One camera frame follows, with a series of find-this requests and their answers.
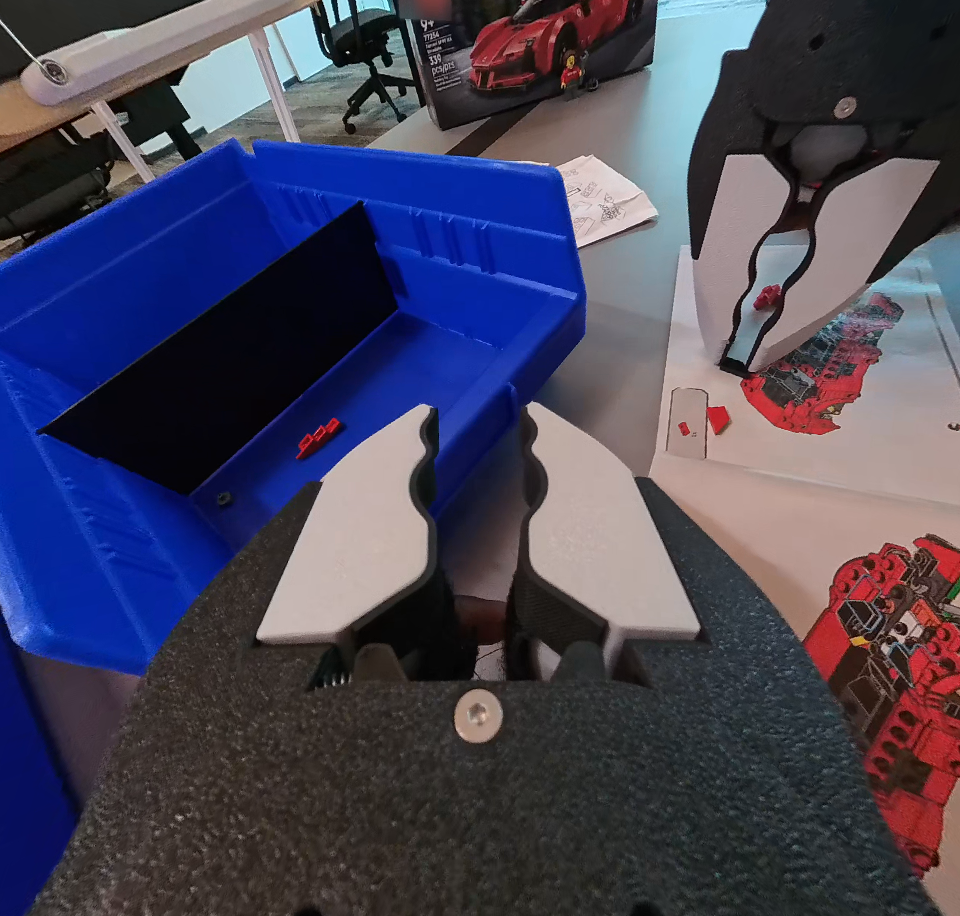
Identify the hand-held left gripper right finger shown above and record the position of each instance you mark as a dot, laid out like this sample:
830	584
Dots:
600	549

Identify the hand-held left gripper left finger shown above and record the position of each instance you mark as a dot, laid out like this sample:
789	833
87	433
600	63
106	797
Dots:
352	541

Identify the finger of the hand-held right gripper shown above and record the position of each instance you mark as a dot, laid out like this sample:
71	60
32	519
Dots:
739	234
855	241

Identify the small red brick piece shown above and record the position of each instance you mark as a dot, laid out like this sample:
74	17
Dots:
765	298

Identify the large blue plastic bin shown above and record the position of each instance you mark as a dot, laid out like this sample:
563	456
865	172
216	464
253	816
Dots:
465	376

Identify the red clip brick piece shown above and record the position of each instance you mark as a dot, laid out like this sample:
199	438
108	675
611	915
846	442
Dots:
316	440

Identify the crumpled white paper bag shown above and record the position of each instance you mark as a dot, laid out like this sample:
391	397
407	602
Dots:
607	196

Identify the red wedge brick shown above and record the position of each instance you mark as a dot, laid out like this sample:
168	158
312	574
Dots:
718	420

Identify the toy car instruction booklet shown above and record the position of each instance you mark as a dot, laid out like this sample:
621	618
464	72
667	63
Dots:
787	474

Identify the black bin divider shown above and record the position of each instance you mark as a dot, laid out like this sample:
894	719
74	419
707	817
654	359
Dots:
225	346

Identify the toy car set box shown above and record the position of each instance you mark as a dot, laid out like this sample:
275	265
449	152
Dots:
555	39

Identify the black office chair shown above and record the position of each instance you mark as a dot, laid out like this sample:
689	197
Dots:
360	39

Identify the dark chair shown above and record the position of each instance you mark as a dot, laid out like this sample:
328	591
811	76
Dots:
52	181

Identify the wooden desk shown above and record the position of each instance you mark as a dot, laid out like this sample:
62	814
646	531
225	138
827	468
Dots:
45	110

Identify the white bar device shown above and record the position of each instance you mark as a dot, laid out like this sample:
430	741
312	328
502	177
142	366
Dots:
165	28

